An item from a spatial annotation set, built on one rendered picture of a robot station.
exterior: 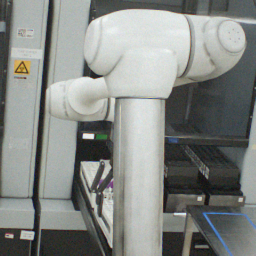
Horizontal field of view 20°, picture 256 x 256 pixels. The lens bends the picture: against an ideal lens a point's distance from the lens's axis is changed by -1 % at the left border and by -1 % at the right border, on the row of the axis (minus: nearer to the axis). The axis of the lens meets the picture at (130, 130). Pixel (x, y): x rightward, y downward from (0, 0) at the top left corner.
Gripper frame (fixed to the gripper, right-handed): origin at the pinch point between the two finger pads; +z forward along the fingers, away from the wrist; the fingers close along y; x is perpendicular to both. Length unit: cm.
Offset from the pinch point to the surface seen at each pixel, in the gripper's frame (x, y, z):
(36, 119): 38.3, -22.1, -15.0
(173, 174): 36.9, 27.0, 1.7
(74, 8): 38, -13, -53
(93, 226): 2.0, -6.4, 6.5
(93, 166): 38.2, -1.3, 0.6
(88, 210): 14.5, -5.9, 6.7
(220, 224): 1.3, 33.3, 5.0
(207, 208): 14.4, 32.9, 5.0
